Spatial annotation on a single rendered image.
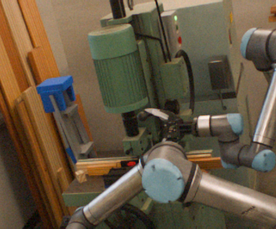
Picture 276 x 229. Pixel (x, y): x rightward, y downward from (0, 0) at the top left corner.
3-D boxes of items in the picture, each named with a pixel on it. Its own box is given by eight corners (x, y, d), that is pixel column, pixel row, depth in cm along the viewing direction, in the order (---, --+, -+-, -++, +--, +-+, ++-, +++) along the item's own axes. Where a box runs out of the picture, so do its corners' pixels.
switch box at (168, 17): (163, 53, 225) (156, 16, 219) (169, 48, 233) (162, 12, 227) (177, 52, 223) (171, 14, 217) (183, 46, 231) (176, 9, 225)
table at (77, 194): (55, 219, 210) (51, 206, 208) (83, 182, 236) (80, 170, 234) (203, 214, 191) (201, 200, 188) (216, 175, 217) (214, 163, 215)
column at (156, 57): (134, 174, 244) (97, 19, 216) (147, 154, 263) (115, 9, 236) (180, 172, 236) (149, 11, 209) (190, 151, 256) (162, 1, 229)
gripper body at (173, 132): (161, 120, 183) (194, 118, 180) (167, 117, 191) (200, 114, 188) (163, 142, 185) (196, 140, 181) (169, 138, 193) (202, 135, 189)
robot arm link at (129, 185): (172, 122, 160) (65, 209, 178) (168, 136, 150) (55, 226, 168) (198, 149, 162) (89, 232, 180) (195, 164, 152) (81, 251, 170)
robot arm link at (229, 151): (239, 174, 180) (235, 145, 176) (216, 167, 189) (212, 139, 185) (255, 166, 184) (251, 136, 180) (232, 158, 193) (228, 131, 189)
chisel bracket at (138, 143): (126, 160, 214) (121, 141, 211) (135, 145, 226) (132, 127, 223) (143, 158, 212) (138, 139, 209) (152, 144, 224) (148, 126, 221)
